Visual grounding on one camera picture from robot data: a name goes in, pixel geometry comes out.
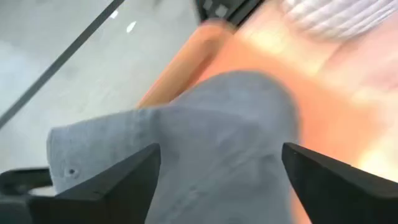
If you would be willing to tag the grey cap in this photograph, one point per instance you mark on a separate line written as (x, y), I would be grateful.
(217, 140)

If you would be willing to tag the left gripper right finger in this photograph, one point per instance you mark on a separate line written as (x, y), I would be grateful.
(342, 193)

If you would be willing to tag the orange plastic bin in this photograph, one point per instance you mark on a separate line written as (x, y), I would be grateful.
(335, 124)

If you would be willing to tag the potted succulent patterned pot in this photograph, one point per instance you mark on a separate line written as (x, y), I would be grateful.
(335, 18)

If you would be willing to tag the black perforated computer case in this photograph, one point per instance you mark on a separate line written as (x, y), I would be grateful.
(239, 9)

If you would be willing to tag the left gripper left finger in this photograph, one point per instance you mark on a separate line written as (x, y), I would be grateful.
(118, 193)

